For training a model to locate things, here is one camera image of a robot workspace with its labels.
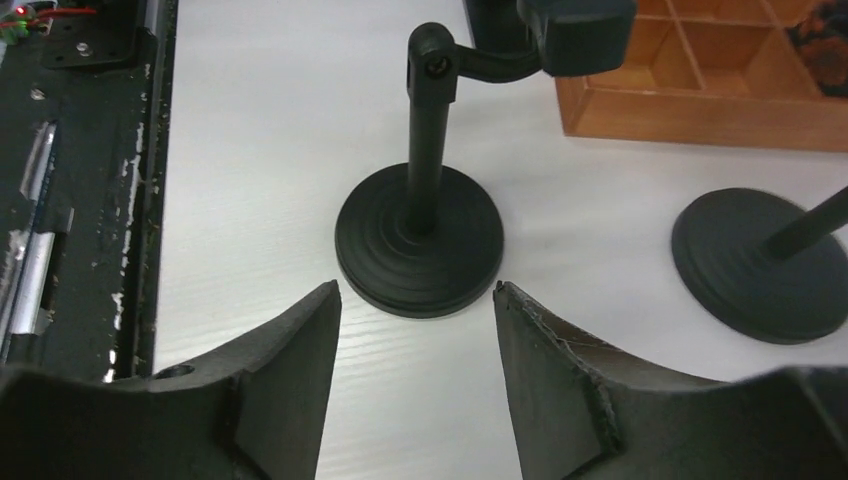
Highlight rolled tie top right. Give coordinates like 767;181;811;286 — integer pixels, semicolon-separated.
787;1;847;98

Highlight orange wooden compartment tray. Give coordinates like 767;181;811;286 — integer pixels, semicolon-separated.
556;1;847;152

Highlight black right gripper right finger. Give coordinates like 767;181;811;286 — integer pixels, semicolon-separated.
493;282;847;479

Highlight black round base phone stand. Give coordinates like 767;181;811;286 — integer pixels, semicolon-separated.
671;188;847;344

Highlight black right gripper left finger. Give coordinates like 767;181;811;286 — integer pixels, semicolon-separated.
1;280;342;479

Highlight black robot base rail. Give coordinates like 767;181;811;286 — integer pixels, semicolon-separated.
1;1;178;382

